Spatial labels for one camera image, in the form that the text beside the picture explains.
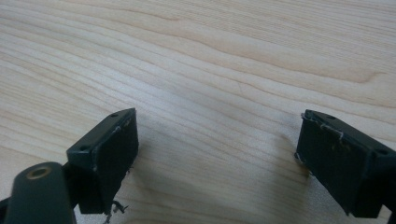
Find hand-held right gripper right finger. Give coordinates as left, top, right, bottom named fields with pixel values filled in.
left=294, top=108, right=396, bottom=218

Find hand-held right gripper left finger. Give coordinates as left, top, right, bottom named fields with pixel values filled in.
left=65, top=107, right=140, bottom=216

